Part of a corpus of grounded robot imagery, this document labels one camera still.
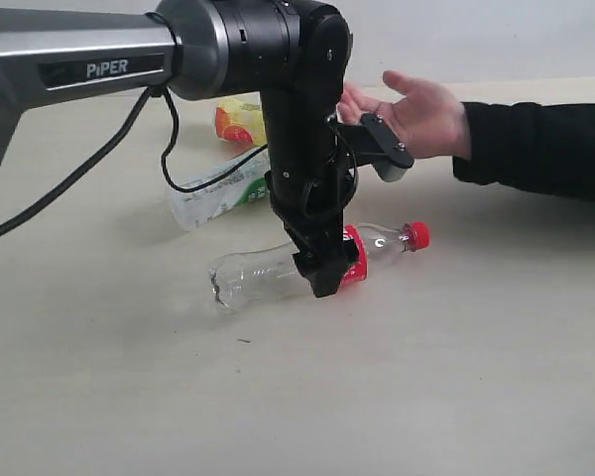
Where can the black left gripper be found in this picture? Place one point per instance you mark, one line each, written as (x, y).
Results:
(312, 215)

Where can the clear cola bottle red label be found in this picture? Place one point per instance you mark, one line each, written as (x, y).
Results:
(239, 280)

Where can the white green label bottle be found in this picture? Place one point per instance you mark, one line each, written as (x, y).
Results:
(247, 184)

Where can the yellow drink bottle red cap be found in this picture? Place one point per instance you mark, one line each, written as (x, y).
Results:
(239, 121)

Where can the forearm in black sleeve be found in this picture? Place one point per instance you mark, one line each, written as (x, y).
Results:
(544, 149)

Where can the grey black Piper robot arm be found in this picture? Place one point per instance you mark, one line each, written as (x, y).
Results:
(294, 54)

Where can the person's open bare hand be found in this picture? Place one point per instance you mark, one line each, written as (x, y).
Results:
(428, 119)

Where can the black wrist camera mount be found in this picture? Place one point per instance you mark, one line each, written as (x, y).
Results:
(371, 142)

